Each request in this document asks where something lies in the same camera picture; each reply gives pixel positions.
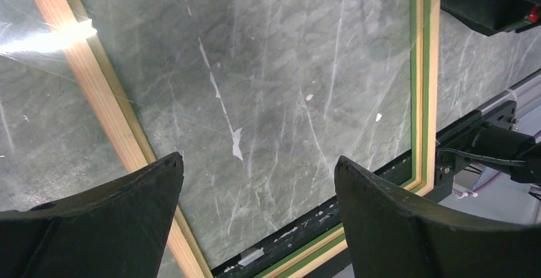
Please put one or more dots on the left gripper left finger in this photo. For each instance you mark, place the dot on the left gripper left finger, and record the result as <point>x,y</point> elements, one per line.
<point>117,229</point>

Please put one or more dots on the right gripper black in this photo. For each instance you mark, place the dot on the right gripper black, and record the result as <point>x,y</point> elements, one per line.
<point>490,17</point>

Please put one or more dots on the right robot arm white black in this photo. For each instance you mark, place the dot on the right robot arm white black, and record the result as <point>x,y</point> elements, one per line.
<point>490,140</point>

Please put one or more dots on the wooden picture frame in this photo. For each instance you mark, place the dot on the wooden picture frame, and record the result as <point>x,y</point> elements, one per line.
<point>93,70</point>

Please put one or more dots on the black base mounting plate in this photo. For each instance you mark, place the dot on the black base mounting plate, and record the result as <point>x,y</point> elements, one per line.
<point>316,240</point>

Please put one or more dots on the aluminium rail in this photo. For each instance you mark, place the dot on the aluminium rail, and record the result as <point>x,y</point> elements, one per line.
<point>525,93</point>

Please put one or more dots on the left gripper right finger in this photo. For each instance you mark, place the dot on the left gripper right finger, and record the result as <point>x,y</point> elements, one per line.
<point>392,232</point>

